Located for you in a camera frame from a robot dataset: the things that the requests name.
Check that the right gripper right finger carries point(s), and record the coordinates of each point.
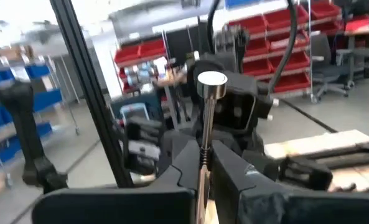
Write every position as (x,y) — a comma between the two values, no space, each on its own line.
(265,208)

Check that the blue white container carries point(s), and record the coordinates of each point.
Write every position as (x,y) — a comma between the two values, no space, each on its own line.
(134,113)

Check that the brown cardboard box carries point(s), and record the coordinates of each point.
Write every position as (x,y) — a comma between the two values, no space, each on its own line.
(13,53)

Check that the wood top work desk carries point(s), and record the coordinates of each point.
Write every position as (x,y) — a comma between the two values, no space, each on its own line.
(364,31)

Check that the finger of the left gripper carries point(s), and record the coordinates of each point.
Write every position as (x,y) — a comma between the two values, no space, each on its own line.
(305,174)
(140,130)

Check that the black aluminium table frame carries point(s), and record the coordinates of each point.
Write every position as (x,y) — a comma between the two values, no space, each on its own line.
(352,155)

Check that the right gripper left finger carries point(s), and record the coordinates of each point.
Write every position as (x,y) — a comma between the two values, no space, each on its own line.
(125,208)

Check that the red storage bin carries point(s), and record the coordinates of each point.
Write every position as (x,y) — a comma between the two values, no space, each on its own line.
(325,9)
(153,48)
(293,82)
(327,28)
(257,46)
(277,18)
(277,43)
(126,54)
(299,60)
(249,24)
(358,24)
(257,67)

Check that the pale blue cylinder bundle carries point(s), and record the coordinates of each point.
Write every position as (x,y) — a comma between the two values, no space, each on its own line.
(140,74)

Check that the black aluminium frame post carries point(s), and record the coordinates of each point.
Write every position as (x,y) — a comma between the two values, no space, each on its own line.
(87,87)

